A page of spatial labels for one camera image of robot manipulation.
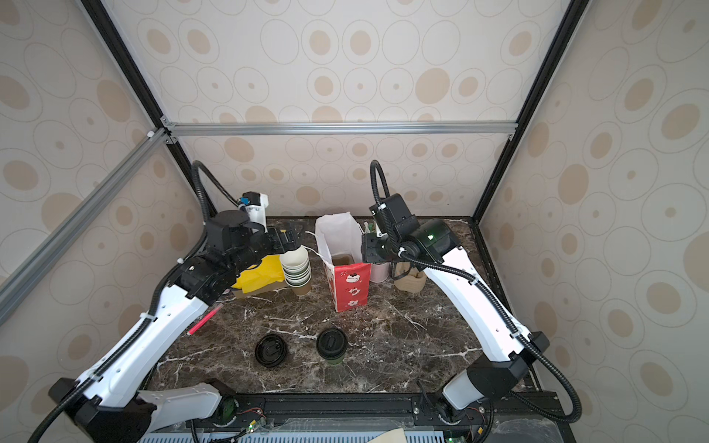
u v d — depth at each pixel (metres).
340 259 0.98
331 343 0.74
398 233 0.48
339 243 0.97
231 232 0.48
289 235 0.60
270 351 0.81
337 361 0.80
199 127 0.90
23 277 0.52
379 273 0.95
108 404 0.37
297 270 0.83
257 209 0.59
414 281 0.92
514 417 0.73
